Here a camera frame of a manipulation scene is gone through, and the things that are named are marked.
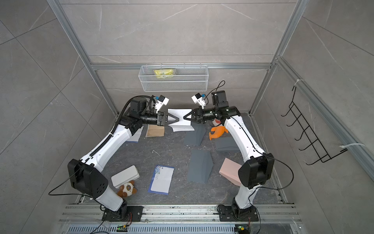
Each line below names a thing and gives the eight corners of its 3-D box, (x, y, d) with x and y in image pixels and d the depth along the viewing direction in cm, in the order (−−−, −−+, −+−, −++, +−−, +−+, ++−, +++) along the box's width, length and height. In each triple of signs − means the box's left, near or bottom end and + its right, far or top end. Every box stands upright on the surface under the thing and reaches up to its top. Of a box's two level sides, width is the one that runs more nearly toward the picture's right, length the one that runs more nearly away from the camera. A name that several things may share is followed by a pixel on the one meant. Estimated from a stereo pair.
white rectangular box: (116, 191, 83) (113, 188, 79) (113, 180, 87) (109, 178, 83) (140, 176, 88) (138, 174, 84) (136, 167, 92) (134, 164, 88)
